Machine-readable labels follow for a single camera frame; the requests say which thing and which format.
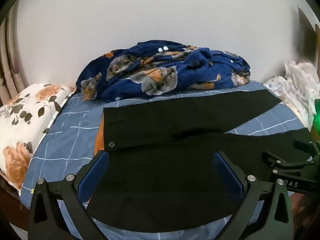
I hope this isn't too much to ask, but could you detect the black pants orange lining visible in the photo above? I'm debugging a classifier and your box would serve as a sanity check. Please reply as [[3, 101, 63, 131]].
[[87, 90, 311, 232]]

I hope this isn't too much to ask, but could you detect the white dotted quilt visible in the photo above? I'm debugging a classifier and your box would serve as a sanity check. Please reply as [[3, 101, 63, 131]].
[[264, 61, 319, 130]]

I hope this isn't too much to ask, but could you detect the white floral pillow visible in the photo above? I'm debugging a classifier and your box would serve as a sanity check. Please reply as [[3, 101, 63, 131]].
[[0, 83, 76, 192]]

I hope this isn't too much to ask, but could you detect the beige curtain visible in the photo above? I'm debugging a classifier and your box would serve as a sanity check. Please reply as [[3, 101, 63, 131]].
[[1, 1, 25, 105]]

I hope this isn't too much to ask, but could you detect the blue floral blanket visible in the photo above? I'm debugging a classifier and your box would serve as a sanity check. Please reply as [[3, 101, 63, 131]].
[[75, 40, 251, 102]]

